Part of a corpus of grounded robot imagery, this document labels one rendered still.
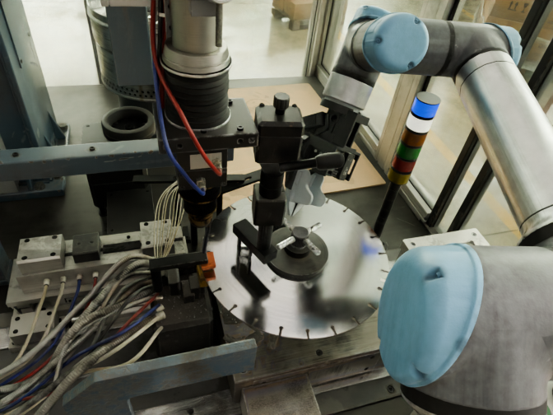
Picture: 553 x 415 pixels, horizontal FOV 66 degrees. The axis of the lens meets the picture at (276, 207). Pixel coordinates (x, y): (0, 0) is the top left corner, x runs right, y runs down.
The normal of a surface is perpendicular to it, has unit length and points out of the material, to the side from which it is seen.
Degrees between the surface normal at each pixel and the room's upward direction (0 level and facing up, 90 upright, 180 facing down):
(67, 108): 0
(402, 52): 64
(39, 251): 0
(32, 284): 90
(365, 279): 0
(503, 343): 48
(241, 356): 90
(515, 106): 27
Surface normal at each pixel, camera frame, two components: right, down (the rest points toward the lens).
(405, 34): 0.11, 0.30
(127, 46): 0.28, 0.68
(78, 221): 0.11, -0.72
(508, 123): -0.63, -0.43
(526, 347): 0.18, 0.03
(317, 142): -0.69, -0.07
